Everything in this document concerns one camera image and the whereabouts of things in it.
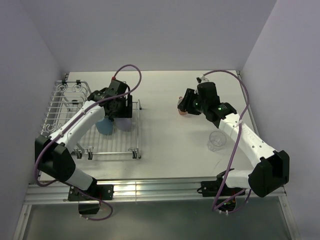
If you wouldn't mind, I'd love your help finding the white wire dish rack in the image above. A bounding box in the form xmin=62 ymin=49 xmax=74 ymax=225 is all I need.
xmin=35 ymin=77 xmax=142 ymax=161

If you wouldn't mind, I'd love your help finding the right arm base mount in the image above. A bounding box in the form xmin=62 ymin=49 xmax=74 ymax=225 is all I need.
xmin=197 ymin=179 xmax=243 ymax=197

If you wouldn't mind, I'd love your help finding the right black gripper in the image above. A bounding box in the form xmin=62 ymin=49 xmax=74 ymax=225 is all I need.
xmin=177 ymin=88 xmax=208 ymax=116

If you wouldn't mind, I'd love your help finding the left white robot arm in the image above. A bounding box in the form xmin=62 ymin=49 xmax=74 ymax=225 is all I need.
xmin=34 ymin=77 xmax=133 ymax=200

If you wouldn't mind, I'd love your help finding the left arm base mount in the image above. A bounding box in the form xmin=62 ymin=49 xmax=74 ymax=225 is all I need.
xmin=67 ymin=184 xmax=114 ymax=215

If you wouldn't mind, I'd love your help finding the blue cup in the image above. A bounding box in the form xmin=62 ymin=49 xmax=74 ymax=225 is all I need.
xmin=95 ymin=118 xmax=114 ymax=136

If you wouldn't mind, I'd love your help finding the lilac cup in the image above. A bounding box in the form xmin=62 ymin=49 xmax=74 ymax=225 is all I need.
xmin=114 ymin=118 xmax=132 ymax=132

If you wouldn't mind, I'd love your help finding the pink mug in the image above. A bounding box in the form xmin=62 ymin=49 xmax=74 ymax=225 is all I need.
xmin=177 ymin=96 xmax=188 ymax=117

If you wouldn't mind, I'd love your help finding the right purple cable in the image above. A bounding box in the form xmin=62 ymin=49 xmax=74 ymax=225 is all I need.
xmin=202 ymin=69 xmax=252 ymax=213

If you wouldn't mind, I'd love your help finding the clear glass tumbler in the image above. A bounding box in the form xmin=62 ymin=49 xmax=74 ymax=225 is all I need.
xmin=207 ymin=131 xmax=227 ymax=152

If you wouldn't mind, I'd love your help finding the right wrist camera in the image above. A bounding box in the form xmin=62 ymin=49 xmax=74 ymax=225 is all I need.
xmin=196 ymin=75 xmax=209 ymax=85

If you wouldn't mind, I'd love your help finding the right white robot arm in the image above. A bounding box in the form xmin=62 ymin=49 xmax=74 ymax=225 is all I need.
xmin=177 ymin=82 xmax=290 ymax=198

